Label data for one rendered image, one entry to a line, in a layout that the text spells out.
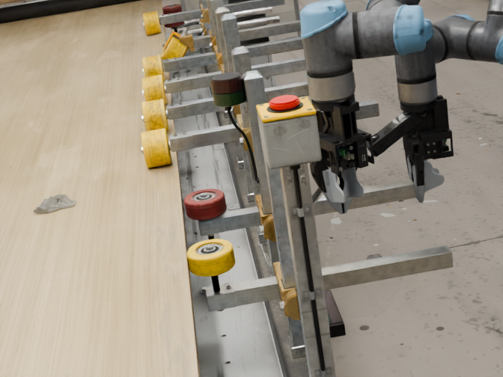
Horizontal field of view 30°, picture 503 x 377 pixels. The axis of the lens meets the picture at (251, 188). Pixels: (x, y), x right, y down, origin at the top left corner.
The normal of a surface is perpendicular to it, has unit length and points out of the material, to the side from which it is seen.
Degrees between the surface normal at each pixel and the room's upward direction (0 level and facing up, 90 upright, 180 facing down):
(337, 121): 90
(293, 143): 90
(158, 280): 0
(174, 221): 0
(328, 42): 90
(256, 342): 0
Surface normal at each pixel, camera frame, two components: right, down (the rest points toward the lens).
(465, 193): -0.15, -0.92
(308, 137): 0.11, 0.35
